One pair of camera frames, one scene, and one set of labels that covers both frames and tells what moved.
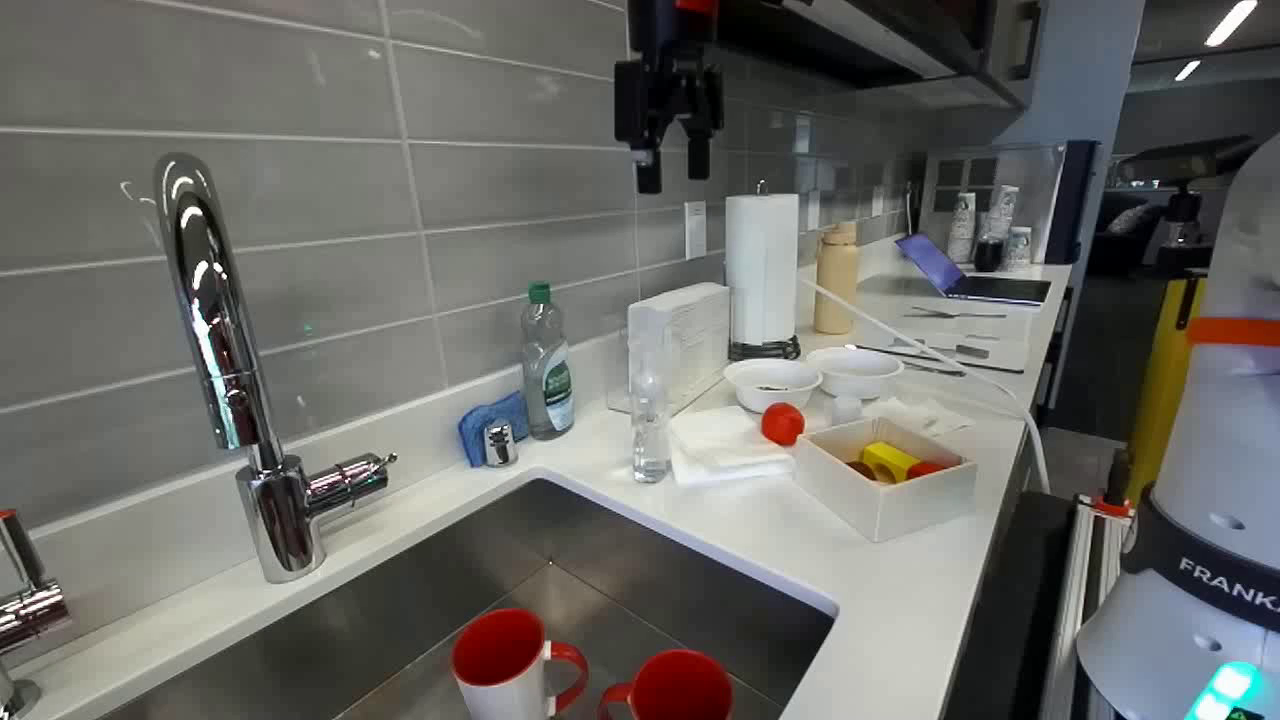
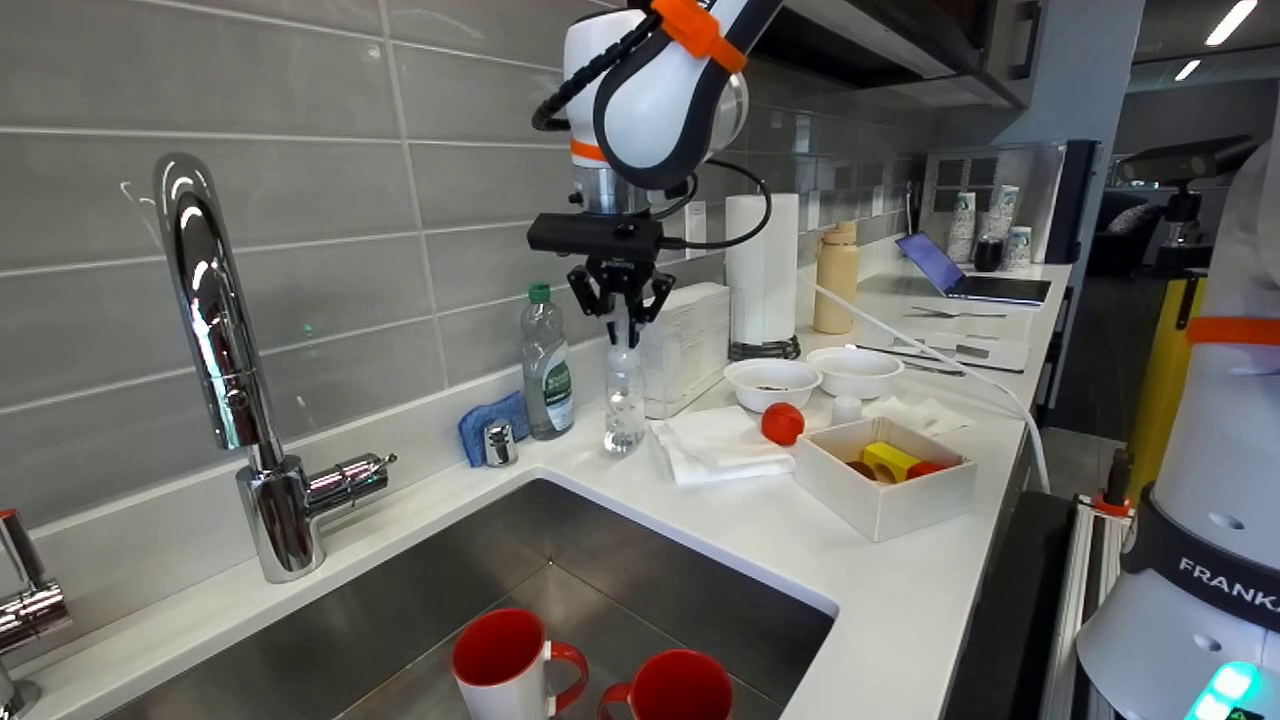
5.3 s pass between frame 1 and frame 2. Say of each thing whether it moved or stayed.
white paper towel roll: stayed
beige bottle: stayed
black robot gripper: moved
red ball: stayed
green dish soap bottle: stayed
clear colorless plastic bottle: moved
